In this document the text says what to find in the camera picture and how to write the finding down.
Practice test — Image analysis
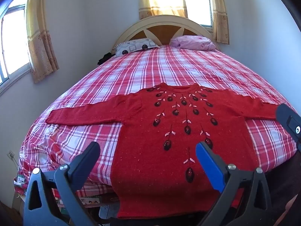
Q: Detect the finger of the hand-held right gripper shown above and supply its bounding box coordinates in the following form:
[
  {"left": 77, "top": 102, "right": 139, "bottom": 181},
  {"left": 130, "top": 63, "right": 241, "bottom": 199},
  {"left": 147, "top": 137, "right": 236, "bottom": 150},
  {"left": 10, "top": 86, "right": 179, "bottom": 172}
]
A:
[{"left": 276, "top": 104, "right": 301, "bottom": 152}]

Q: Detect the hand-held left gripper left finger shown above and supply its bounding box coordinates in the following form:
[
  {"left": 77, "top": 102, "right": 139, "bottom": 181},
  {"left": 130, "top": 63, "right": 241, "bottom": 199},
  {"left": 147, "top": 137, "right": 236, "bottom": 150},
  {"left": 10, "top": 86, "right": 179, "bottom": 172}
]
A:
[{"left": 24, "top": 142, "right": 101, "bottom": 226}]

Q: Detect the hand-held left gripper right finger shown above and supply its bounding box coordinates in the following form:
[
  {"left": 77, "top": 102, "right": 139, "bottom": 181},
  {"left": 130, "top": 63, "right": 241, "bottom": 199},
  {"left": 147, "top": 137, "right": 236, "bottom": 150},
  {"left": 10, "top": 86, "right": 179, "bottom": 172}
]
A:
[{"left": 196, "top": 141, "right": 279, "bottom": 226}]

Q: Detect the red knitted sweater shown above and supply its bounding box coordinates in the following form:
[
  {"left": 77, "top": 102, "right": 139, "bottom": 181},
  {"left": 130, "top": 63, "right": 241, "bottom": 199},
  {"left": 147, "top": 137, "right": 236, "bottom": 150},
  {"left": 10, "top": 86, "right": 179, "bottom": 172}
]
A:
[{"left": 46, "top": 82, "right": 279, "bottom": 220}]

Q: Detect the printed bed skirt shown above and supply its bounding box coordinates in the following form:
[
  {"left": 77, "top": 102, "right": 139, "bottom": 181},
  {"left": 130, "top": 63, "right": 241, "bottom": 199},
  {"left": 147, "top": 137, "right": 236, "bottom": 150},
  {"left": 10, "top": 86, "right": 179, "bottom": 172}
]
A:
[{"left": 14, "top": 167, "right": 119, "bottom": 209}]

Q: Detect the dark cloth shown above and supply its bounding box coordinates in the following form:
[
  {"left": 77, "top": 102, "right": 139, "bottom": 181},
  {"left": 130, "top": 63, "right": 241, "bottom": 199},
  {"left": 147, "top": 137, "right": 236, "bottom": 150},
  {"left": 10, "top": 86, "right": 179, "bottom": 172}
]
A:
[{"left": 97, "top": 52, "right": 114, "bottom": 66}]

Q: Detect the red plaid bed sheet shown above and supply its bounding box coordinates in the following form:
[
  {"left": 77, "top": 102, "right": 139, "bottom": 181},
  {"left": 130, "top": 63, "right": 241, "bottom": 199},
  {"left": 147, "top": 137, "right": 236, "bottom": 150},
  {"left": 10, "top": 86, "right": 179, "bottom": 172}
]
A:
[{"left": 14, "top": 45, "right": 298, "bottom": 193}]

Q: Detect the white patterned pillow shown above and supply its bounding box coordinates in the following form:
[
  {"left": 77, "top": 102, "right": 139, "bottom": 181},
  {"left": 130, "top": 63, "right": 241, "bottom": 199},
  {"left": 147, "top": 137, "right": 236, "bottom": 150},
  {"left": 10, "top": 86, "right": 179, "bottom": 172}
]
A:
[{"left": 112, "top": 38, "right": 161, "bottom": 57}]

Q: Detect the pink pillow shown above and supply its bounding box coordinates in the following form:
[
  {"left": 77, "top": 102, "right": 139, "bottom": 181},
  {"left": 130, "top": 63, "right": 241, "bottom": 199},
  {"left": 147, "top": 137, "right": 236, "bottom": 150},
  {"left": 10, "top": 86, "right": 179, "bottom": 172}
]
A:
[{"left": 170, "top": 35, "right": 216, "bottom": 51}]

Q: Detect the beige patterned curtain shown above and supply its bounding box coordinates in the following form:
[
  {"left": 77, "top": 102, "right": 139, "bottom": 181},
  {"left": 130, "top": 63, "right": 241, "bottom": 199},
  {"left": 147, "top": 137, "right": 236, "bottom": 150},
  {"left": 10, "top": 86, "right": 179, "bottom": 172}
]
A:
[
  {"left": 210, "top": 0, "right": 230, "bottom": 45},
  {"left": 138, "top": 0, "right": 188, "bottom": 20},
  {"left": 25, "top": 0, "right": 59, "bottom": 84}
]

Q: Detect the cream wooden headboard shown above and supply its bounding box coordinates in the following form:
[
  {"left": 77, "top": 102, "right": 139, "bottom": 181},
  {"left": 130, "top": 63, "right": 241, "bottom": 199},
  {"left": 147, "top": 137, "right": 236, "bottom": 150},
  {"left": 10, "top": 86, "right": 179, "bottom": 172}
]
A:
[{"left": 113, "top": 15, "right": 220, "bottom": 51}]

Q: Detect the sliding glass window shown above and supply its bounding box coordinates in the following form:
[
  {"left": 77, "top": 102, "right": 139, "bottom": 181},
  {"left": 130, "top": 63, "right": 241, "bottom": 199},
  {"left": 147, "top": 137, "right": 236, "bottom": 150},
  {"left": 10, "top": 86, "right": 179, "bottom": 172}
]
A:
[
  {"left": 0, "top": 0, "right": 31, "bottom": 87},
  {"left": 182, "top": 0, "right": 214, "bottom": 32}
]

